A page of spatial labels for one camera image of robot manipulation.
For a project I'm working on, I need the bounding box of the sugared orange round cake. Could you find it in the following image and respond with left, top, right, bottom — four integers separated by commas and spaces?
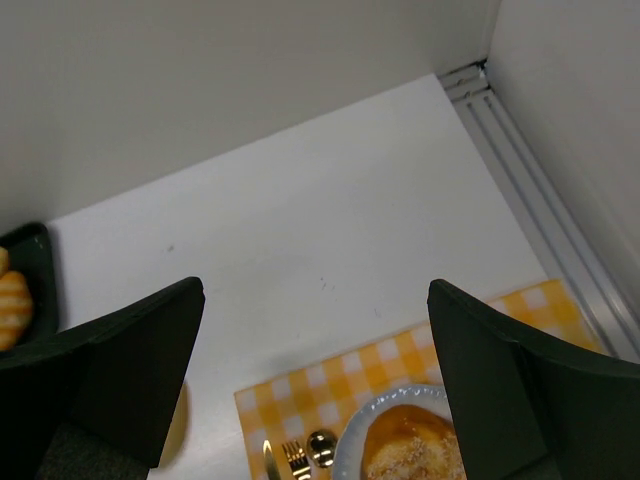
361, 405, 466, 480

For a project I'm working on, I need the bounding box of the orange ring donut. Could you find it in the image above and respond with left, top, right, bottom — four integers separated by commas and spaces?
158, 382, 190, 469

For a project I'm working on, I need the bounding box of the black baking tray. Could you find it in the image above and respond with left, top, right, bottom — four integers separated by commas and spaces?
1, 222, 60, 345

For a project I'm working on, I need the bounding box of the black handled knife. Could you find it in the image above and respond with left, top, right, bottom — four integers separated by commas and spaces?
262, 440, 281, 480

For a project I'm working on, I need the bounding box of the gold spoon black handle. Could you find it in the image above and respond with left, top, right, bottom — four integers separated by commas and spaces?
306, 429, 338, 469

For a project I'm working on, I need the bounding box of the black handled fork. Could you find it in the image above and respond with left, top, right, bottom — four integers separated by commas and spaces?
282, 440, 312, 480

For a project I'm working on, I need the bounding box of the aluminium right rail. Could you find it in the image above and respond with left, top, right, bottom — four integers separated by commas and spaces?
438, 62, 639, 362

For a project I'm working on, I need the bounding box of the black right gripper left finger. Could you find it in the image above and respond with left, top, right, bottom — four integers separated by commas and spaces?
1, 277, 205, 479

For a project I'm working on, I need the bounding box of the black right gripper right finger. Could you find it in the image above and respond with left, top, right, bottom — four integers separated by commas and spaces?
427, 280, 639, 479

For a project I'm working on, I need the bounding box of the long flat pastry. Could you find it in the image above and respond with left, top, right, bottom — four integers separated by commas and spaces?
0, 247, 10, 278

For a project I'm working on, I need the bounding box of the striped bread roll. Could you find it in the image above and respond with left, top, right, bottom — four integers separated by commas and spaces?
0, 271, 34, 351

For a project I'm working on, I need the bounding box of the white plate blue rim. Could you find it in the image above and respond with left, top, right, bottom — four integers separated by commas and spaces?
331, 384, 452, 480

